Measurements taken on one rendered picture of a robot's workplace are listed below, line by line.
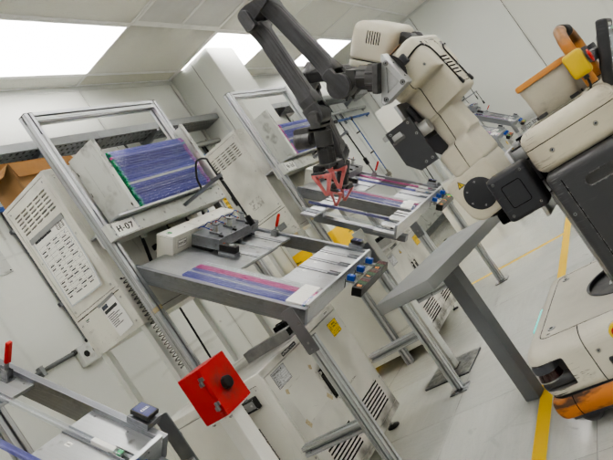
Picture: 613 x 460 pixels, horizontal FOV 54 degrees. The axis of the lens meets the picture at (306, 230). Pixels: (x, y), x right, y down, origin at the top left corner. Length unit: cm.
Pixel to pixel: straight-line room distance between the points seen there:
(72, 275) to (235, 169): 147
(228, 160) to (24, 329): 152
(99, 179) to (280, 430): 118
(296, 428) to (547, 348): 92
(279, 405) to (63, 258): 104
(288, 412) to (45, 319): 202
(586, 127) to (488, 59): 821
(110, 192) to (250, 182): 137
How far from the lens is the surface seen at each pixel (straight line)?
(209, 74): 601
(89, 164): 254
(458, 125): 196
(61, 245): 258
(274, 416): 229
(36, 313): 389
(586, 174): 173
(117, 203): 248
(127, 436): 148
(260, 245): 264
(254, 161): 365
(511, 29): 985
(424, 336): 271
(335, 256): 256
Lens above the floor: 89
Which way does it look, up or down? 1 degrees up
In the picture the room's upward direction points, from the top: 34 degrees counter-clockwise
